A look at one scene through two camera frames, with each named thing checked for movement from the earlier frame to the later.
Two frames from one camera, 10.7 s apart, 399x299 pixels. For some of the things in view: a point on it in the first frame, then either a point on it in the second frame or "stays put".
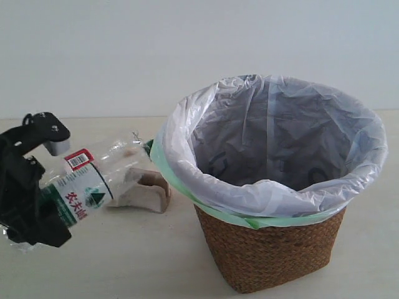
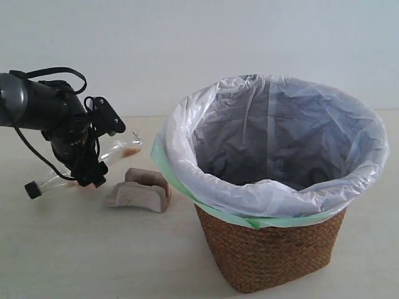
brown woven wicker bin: (255, 258) stays put
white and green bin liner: (257, 149) stays put
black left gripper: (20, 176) -> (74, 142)
